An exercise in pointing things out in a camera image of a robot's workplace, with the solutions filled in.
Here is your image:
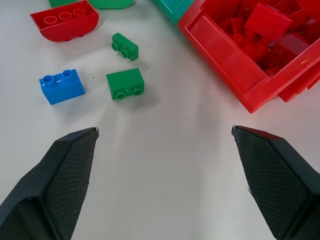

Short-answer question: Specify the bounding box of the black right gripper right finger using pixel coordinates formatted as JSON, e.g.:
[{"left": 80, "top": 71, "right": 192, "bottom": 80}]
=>
[{"left": 231, "top": 125, "right": 320, "bottom": 240}]

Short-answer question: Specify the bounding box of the blue two-stud building block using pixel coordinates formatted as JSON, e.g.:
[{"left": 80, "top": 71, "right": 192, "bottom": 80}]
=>
[{"left": 38, "top": 69, "right": 86, "bottom": 106}]

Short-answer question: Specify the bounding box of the red plastic bin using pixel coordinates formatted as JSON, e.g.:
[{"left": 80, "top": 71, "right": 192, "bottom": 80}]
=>
[{"left": 177, "top": 0, "right": 320, "bottom": 114}]

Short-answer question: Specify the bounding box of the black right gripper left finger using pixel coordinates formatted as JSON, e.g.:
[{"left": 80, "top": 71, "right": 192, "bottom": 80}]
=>
[{"left": 0, "top": 127, "right": 100, "bottom": 240}]

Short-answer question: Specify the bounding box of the green plastic bin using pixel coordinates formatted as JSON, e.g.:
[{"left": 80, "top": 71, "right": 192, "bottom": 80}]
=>
[{"left": 152, "top": 0, "right": 196, "bottom": 27}]

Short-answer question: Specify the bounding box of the green two-stud building block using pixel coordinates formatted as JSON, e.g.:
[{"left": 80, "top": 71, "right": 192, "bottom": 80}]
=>
[
  {"left": 111, "top": 32, "right": 139, "bottom": 62},
  {"left": 105, "top": 67, "right": 145, "bottom": 101}
]

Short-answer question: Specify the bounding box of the red flat-faced building block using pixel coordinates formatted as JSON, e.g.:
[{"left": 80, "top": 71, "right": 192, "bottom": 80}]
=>
[{"left": 243, "top": 3, "right": 293, "bottom": 42}]

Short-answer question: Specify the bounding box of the green curved building block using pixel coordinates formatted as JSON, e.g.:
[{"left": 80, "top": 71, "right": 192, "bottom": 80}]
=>
[{"left": 87, "top": 0, "right": 135, "bottom": 11}]

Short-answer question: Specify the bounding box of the red curved building block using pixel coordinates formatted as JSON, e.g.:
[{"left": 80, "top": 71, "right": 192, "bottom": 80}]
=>
[{"left": 29, "top": 0, "right": 100, "bottom": 43}]

